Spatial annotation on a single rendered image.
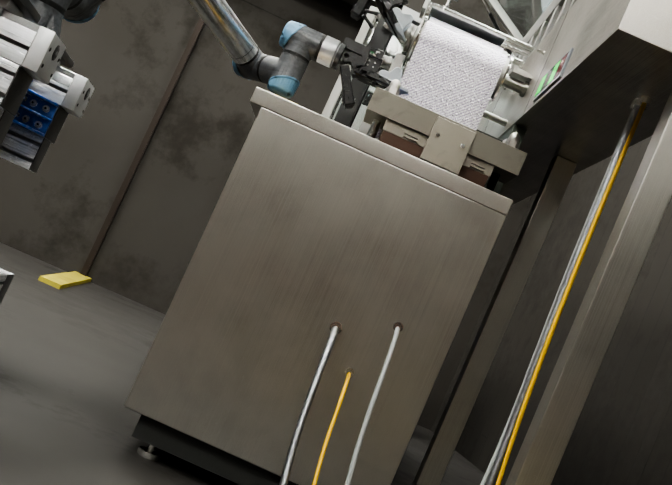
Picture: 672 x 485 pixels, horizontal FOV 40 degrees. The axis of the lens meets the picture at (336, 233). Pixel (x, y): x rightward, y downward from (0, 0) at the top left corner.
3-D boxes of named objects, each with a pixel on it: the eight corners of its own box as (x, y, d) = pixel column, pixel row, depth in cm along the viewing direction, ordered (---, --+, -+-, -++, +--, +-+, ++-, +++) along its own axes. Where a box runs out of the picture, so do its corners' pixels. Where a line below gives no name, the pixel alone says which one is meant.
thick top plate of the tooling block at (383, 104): (363, 121, 240) (372, 100, 240) (504, 184, 239) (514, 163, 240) (366, 108, 224) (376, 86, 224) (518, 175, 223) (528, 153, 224)
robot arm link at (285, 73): (268, 94, 251) (285, 58, 252) (298, 102, 245) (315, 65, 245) (251, 82, 245) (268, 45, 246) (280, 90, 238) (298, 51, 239)
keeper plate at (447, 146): (419, 158, 223) (437, 117, 224) (457, 175, 223) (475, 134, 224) (420, 157, 221) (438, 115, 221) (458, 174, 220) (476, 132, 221)
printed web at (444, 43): (361, 174, 282) (427, 25, 285) (431, 205, 281) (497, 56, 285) (368, 153, 243) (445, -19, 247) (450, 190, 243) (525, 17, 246)
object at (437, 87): (385, 114, 244) (413, 51, 246) (467, 150, 244) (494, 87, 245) (385, 114, 244) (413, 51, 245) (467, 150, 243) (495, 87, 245)
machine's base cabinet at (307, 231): (219, 367, 462) (290, 210, 468) (337, 420, 461) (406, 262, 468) (101, 445, 211) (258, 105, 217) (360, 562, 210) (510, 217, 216)
